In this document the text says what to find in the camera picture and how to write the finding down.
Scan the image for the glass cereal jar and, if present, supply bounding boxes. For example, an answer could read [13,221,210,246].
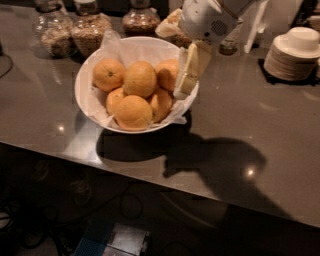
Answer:
[71,0,112,57]
[122,0,160,36]
[169,33,192,48]
[33,0,76,58]

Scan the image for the orange top left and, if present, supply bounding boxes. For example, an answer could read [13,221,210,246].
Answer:
[92,58,126,92]

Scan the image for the orange front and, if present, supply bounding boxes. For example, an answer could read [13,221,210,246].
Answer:
[114,95,153,131]

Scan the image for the blue and grey floor box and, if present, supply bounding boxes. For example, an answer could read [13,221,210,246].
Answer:
[73,222,150,256]

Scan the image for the orange small middle left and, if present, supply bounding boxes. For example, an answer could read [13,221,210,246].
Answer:
[106,87,126,115]

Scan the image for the white paper bowl liner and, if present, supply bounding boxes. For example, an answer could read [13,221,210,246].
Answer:
[85,28,188,131]

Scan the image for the stack of white plates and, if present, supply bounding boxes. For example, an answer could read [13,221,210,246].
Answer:
[264,34,320,81]

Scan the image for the white ceramic bowl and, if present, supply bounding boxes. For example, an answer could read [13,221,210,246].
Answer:
[74,35,200,135]

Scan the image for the glass cereal jar far left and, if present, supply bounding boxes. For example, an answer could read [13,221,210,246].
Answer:
[33,0,76,58]

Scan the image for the white sign stand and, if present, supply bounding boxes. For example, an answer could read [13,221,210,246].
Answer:
[243,0,269,53]

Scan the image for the orange right lower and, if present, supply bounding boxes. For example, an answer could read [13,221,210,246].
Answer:
[147,88,173,123]

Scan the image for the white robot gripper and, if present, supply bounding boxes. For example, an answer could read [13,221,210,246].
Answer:
[155,0,255,100]

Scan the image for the orange top right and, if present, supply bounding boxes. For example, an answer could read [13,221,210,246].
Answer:
[155,59,179,91]

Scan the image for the black floor cables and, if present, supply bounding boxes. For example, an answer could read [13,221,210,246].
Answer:
[0,181,145,256]

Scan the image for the orange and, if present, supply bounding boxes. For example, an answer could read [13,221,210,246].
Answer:
[155,59,179,91]
[92,58,126,92]
[123,61,157,98]
[147,88,173,123]
[114,95,153,131]

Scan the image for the orange center top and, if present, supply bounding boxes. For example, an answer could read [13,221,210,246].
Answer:
[123,61,157,98]

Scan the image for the black mat under plates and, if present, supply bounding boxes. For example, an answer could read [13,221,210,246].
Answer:
[257,58,320,86]

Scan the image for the black cable on table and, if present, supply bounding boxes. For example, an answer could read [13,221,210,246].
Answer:
[0,52,15,80]

